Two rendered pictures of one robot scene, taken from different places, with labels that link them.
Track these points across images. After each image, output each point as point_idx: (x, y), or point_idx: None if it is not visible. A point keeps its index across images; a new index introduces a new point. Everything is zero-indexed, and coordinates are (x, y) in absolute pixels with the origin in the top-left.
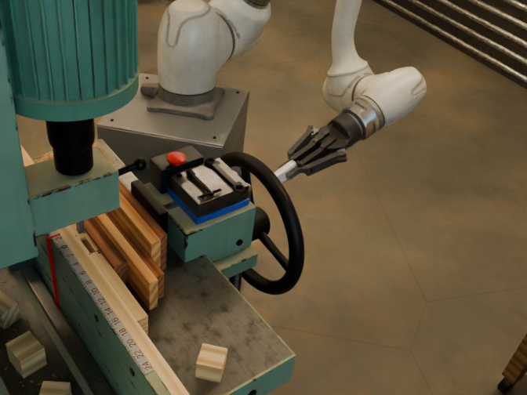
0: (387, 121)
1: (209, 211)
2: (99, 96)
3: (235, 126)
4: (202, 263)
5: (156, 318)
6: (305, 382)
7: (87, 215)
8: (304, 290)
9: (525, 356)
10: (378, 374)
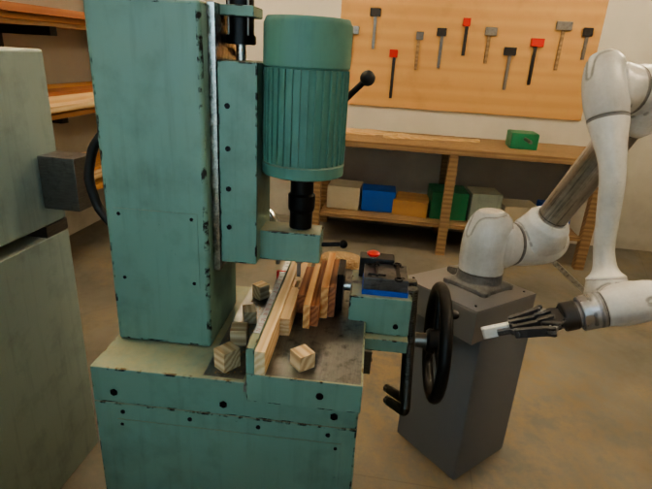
0: (614, 319)
1: (373, 288)
2: (300, 168)
3: (505, 309)
4: (357, 324)
5: (301, 332)
6: None
7: (296, 258)
8: None
9: None
10: None
